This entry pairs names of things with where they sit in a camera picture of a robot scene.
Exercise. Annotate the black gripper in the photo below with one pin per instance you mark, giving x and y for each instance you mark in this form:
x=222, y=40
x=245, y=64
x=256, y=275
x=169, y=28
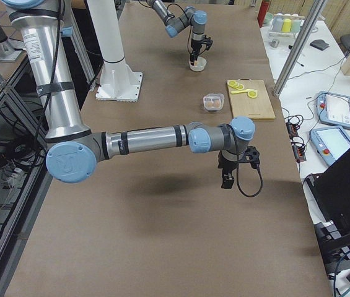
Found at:
x=225, y=165
x=195, y=45

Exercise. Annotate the clear plastic egg box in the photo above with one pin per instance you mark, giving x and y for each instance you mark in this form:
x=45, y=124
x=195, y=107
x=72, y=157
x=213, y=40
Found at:
x=213, y=96

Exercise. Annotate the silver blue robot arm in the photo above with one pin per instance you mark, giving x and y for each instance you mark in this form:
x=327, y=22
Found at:
x=191, y=17
x=73, y=150

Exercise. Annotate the brown egg in box front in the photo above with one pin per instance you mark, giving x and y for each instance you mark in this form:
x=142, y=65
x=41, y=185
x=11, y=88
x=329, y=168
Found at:
x=209, y=105

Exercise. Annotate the brown egg in box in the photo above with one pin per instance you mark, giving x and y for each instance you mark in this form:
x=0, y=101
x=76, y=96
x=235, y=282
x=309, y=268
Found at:
x=216, y=104
x=209, y=105

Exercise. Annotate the brown egg in box rear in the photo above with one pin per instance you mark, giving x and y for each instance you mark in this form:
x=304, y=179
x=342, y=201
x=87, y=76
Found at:
x=216, y=104

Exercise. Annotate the white ceramic bowl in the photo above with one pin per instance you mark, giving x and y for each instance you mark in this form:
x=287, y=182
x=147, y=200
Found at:
x=202, y=65

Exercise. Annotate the lemon slice top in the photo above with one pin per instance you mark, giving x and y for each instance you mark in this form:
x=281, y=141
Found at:
x=232, y=83

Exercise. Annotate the yellow plastic knife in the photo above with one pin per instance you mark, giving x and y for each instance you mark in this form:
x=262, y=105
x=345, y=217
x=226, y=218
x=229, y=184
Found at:
x=239, y=91

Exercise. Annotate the lemon slice by knife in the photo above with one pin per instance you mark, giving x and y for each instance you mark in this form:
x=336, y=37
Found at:
x=252, y=93

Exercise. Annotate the bamboo cutting board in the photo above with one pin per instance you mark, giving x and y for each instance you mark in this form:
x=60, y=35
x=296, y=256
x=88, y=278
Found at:
x=259, y=108

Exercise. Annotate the yellow cup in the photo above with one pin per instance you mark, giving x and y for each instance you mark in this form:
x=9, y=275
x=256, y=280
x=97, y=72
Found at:
x=286, y=25

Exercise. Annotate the blue teach pendant lower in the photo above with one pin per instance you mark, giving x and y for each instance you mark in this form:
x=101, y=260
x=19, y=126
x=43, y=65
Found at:
x=330, y=142

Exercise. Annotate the blue teach pendant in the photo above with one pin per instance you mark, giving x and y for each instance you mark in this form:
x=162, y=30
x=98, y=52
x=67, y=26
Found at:
x=330, y=142
x=333, y=109

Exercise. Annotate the blue teach pendant upper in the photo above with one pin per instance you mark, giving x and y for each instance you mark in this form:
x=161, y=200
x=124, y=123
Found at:
x=333, y=109

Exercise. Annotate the white column base mount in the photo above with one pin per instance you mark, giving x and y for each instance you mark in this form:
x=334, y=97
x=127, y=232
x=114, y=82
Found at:
x=117, y=80

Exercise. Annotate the aluminium frame post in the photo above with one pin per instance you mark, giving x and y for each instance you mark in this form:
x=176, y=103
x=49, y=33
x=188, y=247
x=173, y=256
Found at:
x=309, y=22

